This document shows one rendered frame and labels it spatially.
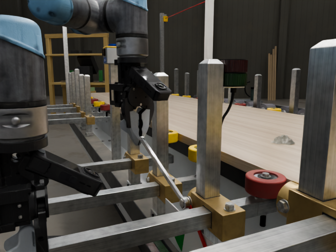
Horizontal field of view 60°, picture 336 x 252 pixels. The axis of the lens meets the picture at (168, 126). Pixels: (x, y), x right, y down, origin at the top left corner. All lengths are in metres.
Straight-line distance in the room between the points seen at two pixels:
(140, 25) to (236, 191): 0.52
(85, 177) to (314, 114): 0.31
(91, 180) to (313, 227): 0.29
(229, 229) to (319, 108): 0.28
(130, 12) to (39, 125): 0.37
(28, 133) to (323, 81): 0.35
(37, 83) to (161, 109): 0.43
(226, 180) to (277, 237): 0.61
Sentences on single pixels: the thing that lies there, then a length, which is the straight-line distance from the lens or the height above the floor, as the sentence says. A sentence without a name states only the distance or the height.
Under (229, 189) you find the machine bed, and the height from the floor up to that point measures 0.77.
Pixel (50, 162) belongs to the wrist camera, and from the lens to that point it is 0.43.
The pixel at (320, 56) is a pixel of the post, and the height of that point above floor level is 1.13.
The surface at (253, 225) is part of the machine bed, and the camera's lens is 0.85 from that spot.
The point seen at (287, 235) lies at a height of 0.96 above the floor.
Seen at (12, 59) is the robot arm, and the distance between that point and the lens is 0.40.
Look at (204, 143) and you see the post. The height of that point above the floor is 0.98.
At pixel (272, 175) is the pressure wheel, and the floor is 0.90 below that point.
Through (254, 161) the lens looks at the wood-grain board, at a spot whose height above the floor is 0.90.
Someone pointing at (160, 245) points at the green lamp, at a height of 0.70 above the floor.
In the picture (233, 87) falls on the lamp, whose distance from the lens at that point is 0.57.
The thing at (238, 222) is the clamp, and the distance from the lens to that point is 0.56.
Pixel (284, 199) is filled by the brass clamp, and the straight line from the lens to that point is 0.41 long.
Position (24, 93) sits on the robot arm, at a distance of 0.40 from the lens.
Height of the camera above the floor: 1.11
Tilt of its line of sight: 10 degrees down
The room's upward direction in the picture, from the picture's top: straight up
